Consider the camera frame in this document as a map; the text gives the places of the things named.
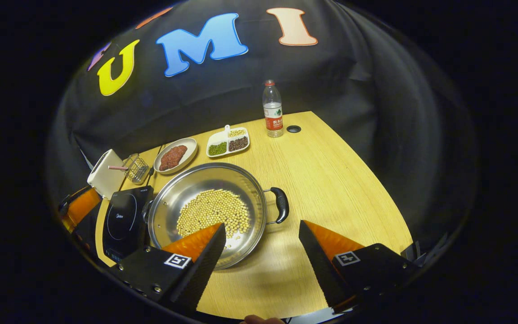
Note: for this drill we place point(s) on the pile of small pale beans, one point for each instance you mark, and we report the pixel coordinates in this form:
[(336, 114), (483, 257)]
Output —
[(236, 133)]

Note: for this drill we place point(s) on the pile of yellow soybeans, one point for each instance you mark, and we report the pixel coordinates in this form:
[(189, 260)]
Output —
[(214, 209)]

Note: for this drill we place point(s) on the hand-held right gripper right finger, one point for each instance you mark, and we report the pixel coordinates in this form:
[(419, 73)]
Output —
[(319, 265)]

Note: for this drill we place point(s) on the stainless steel pot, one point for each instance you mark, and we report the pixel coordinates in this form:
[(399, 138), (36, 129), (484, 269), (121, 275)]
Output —
[(173, 198)]

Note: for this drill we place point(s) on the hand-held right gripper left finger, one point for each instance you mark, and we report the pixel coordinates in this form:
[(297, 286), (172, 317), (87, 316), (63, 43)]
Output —
[(205, 265)]

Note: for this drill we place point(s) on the white toaster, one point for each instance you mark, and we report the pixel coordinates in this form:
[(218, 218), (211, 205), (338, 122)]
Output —
[(104, 177)]

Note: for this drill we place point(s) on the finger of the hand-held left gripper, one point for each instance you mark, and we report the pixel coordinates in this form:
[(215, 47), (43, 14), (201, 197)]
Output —
[(81, 207)]

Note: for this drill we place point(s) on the pile of green mung beans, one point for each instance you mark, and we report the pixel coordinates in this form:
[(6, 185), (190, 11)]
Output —
[(217, 149)]

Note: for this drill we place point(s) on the pile of dark red beans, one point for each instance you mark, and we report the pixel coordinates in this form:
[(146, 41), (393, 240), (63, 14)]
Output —
[(238, 144)]

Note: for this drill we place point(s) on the black induction cooktop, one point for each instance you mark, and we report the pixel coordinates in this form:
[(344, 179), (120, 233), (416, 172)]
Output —
[(124, 216)]

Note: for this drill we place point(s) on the reddish brown meat slices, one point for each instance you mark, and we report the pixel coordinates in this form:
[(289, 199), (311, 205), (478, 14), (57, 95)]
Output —
[(173, 156)]

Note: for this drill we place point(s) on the pink sausage stick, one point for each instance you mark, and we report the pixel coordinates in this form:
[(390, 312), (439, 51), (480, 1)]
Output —
[(117, 168)]

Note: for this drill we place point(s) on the white oval plate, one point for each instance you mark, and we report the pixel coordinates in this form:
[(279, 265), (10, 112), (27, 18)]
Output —
[(190, 146)]

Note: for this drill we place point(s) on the black chair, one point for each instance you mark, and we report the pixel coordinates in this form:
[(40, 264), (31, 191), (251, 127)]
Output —
[(416, 252)]

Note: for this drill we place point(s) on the white divided dish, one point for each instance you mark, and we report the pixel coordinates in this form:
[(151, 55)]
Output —
[(218, 136)]

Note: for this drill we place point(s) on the clear water bottle red label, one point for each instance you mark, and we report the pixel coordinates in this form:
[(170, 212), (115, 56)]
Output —
[(273, 121)]

